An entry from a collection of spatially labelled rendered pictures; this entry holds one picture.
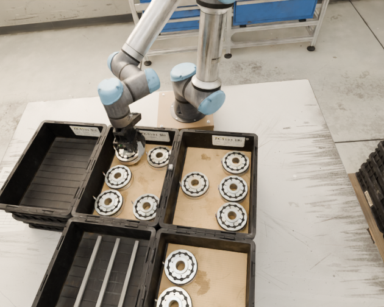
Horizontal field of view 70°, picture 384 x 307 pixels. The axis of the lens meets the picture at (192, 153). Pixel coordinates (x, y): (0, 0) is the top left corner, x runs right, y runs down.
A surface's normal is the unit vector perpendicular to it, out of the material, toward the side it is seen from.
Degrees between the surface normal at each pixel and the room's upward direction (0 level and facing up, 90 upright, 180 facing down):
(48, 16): 90
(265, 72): 0
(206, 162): 0
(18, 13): 90
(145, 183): 0
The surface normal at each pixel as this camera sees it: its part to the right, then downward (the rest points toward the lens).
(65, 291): -0.08, -0.57
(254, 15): 0.03, 0.82
